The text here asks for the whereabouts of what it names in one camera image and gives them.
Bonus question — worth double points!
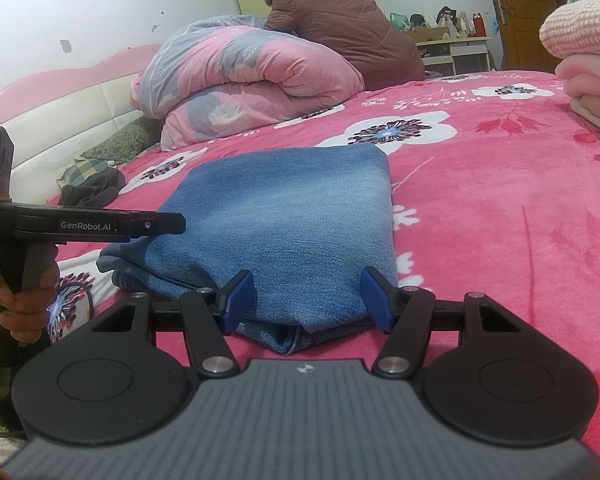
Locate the blue denim jeans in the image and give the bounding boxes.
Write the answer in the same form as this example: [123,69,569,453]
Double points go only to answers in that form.
[97,144,398,356]

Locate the person left hand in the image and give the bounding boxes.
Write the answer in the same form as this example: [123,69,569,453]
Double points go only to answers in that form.
[0,262,59,344]

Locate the black crumpled garment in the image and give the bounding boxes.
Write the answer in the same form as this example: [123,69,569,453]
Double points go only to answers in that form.
[58,168,126,209]

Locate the plaid pillow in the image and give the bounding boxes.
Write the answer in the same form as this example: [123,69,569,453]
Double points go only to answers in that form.
[56,158,114,188]

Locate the green floral pillow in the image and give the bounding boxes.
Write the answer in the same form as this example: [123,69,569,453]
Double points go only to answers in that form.
[80,117,164,166]

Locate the white pink headboard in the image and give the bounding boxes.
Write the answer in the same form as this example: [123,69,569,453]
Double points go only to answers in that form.
[0,44,159,203]

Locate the pink floral bed blanket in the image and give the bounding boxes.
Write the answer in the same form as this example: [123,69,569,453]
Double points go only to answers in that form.
[44,69,600,456]

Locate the pink grey folded duvet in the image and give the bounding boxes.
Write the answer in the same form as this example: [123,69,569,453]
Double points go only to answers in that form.
[130,15,364,151]

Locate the cluttered white shelf desk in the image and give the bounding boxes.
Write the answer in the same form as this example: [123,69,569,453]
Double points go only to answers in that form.
[389,6,496,78]

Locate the cardboard box on desk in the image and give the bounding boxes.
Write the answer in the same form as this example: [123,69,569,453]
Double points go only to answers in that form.
[405,27,450,44]

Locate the person in mauve jacket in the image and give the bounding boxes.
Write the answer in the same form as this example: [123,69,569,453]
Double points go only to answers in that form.
[265,0,426,91]

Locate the red bottle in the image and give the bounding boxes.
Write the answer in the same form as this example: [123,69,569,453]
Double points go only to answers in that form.
[472,13,486,37]

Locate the brown wooden door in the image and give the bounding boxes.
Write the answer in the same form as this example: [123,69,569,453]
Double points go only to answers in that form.
[479,0,600,74]

